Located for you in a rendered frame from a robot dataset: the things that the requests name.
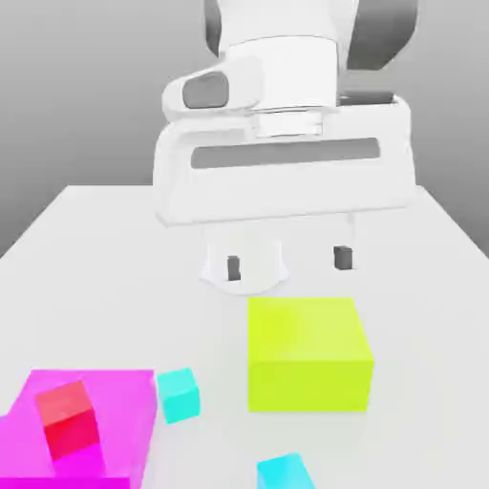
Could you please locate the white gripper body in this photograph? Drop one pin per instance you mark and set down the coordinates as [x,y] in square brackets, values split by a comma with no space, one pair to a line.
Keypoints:
[282,191]

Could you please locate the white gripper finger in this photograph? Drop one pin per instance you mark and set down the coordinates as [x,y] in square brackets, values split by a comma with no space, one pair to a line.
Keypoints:
[342,258]
[233,268]

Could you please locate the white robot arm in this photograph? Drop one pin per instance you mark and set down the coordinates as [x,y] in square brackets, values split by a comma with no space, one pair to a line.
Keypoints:
[282,68]

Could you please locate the small cyan cube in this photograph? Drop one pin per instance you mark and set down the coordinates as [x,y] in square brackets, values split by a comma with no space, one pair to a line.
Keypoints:
[284,473]
[178,397]

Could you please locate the small red cube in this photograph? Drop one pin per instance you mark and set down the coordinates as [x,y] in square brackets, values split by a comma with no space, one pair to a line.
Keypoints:
[68,424]

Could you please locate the large lime box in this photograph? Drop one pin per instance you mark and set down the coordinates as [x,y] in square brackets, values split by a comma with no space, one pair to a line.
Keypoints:
[309,355]

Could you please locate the large magenta box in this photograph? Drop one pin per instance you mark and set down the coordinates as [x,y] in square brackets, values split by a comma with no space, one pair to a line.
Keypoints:
[122,412]

